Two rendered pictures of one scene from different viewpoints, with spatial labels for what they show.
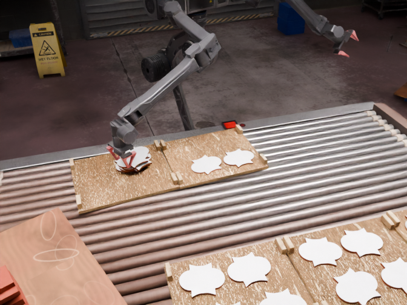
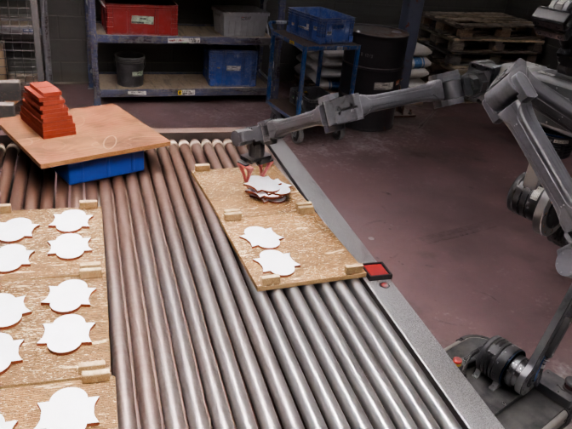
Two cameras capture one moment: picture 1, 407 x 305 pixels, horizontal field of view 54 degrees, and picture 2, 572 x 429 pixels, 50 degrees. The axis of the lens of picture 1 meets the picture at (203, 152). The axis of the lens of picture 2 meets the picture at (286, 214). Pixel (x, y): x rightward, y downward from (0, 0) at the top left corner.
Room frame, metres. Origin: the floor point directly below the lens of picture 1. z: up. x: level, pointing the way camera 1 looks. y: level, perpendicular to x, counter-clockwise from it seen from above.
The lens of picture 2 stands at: (1.36, -1.74, 1.93)
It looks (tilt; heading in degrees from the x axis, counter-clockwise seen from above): 27 degrees down; 85
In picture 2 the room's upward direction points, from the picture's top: 6 degrees clockwise
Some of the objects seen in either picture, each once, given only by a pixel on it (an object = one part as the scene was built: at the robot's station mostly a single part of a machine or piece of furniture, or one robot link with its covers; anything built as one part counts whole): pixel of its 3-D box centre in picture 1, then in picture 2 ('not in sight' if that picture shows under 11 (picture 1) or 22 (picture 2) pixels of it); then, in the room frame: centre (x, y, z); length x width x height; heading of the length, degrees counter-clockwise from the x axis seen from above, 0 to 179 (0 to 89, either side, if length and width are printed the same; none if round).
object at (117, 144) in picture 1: (119, 140); (256, 150); (1.39, 0.34, 1.10); 0.10 x 0.07 x 0.07; 45
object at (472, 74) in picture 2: (168, 8); (471, 83); (2.05, 0.16, 1.45); 0.09 x 0.08 x 0.12; 128
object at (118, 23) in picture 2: not in sight; (139, 15); (0.26, 4.31, 0.78); 0.66 x 0.45 x 0.28; 18
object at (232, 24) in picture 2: not in sight; (239, 20); (1.20, 4.58, 0.76); 0.50 x 0.36 x 0.24; 24
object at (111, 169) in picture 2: not in sight; (91, 151); (0.76, 0.52, 0.97); 0.31 x 0.31 x 0.10; 37
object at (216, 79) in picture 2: not in sight; (230, 63); (1.12, 4.60, 0.32); 0.50 x 0.41 x 0.37; 14
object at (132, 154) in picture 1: (125, 157); (249, 169); (1.37, 0.33, 1.03); 0.07 x 0.07 x 0.09; 45
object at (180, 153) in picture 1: (211, 155); (288, 247); (1.51, -0.04, 0.93); 0.41 x 0.35 x 0.02; 109
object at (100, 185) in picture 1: (122, 175); (250, 191); (1.38, 0.36, 0.93); 0.41 x 0.35 x 0.02; 110
